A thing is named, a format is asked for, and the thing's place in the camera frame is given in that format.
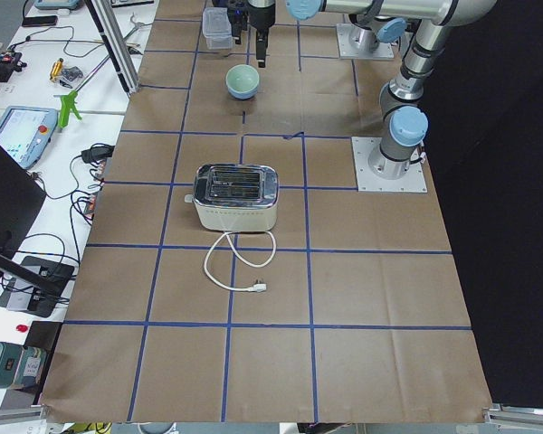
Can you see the green metal box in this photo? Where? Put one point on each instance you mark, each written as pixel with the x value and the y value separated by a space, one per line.
pixel 20 366

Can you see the cream chrome toaster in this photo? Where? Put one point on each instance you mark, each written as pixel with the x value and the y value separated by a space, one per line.
pixel 234 197

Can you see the black monitor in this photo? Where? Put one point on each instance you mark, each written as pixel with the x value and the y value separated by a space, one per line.
pixel 21 200

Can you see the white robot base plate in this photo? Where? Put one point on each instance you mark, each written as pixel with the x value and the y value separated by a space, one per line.
pixel 346 50
pixel 377 174

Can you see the aluminium frame post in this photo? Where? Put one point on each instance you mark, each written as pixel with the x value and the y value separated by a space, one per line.
pixel 107 25

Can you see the green bowl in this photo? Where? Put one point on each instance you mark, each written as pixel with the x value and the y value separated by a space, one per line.
pixel 242 77

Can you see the black phone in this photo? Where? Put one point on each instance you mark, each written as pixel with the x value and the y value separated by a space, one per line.
pixel 40 21

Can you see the black power adapter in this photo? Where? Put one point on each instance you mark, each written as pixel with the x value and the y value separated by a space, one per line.
pixel 97 152

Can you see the yellow tool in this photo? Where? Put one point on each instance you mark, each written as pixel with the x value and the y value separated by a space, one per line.
pixel 56 70

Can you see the clear plastic food container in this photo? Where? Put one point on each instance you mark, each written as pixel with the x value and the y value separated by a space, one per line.
pixel 217 29

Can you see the blue bowl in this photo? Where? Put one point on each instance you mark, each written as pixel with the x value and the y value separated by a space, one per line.
pixel 242 94

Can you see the brown paper table cover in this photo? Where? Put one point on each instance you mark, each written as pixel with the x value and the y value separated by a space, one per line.
pixel 348 310

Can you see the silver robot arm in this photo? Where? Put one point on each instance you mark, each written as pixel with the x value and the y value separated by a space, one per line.
pixel 405 125
pixel 375 34

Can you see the green plastic clamp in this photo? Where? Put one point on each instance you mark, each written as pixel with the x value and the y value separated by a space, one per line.
pixel 68 106

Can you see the teach pendant tablet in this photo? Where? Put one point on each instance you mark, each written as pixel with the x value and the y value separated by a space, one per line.
pixel 26 131

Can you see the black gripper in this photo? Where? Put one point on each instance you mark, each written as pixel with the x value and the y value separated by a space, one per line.
pixel 261 18

